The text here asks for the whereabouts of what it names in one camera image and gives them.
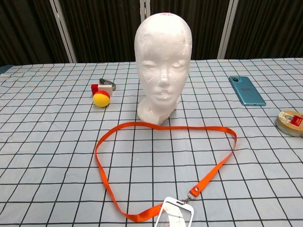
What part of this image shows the orange lanyard strap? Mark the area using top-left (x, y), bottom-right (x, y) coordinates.
top-left (94, 122), bottom-right (238, 223)

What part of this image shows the clear white-framed badge holder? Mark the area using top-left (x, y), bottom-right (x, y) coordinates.
top-left (155, 193), bottom-right (195, 227)

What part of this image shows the white foam mannequin head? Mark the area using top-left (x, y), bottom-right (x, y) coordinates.
top-left (134, 11), bottom-right (193, 125)

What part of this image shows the yellow and red ball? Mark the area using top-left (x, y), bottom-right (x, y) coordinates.
top-left (93, 91), bottom-right (111, 108)

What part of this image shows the white rectangular block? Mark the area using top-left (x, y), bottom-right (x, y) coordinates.
top-left (97, 85), bottom-right (113, 96)

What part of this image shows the black folding screen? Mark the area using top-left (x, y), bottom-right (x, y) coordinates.
top-left (0, 0), bottom-right (303, 67)

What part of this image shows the blue smartphone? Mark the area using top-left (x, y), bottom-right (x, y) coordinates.
top-left (228, 76), bottom-right (267, 106)

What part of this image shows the blue checked tablecloth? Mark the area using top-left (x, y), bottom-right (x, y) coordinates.
top-left (0, 56), bottom-right (303, 227)

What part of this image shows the round tin with red label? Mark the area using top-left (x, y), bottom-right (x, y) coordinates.
top-left (275, 110), bottom-right (303, 137)

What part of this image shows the blue table padding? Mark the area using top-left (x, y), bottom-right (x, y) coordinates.
top-left (0, 64), bottom-right (13, 77)

